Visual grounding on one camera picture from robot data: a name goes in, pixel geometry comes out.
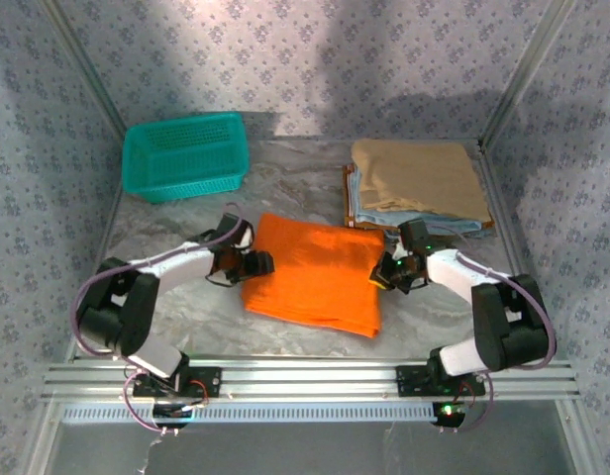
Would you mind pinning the orange trousers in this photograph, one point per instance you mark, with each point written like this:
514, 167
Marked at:
315, 277

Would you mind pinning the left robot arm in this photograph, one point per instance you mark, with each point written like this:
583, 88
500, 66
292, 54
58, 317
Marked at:
176, 259

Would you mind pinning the light blue folded trousers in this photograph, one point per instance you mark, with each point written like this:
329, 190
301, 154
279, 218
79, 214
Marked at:
384, 218

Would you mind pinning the brown folded trousers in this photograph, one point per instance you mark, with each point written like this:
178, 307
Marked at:
346, 198

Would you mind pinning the stack of folded towels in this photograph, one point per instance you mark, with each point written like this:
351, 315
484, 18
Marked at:
419, 173

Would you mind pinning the teal plastic basket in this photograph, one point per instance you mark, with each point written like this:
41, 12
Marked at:
186, 163

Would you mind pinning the black controller board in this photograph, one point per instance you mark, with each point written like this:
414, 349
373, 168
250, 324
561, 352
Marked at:
171, 414
451, 414

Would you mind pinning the floral patterned fabric backdrop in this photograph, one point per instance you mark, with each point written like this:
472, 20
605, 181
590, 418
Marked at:
305, 49

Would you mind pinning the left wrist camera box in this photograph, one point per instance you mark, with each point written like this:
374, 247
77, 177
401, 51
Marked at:
264, 262

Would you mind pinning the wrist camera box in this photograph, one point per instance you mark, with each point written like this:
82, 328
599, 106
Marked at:
414, 232
264, 262

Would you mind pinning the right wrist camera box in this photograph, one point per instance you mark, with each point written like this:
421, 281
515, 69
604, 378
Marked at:
414, 232

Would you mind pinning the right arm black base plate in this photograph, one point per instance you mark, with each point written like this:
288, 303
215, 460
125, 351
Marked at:
409, 381

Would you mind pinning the aluminium mounting rail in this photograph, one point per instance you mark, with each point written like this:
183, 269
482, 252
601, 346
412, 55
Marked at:
305, 381

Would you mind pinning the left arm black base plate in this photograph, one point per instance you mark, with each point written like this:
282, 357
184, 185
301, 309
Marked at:
211, 381

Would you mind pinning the aluminium corner post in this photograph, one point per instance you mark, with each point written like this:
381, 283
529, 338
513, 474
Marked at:
527, 64
84, 64

